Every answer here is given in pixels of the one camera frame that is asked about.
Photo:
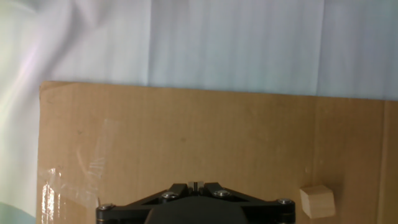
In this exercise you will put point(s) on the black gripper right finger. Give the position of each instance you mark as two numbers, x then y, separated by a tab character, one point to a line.
267	208

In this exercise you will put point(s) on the clear tape patch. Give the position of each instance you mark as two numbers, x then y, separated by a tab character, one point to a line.
49	199

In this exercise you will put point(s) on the blue green patterned tablecloth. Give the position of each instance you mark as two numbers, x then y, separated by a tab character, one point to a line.
217	40

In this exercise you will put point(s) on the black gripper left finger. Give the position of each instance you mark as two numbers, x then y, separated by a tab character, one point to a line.
130	208

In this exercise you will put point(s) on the small wooden block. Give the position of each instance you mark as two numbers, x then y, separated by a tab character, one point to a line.
317	202

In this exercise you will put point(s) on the brown cardboard sheet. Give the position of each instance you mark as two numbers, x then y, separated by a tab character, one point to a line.
217	140

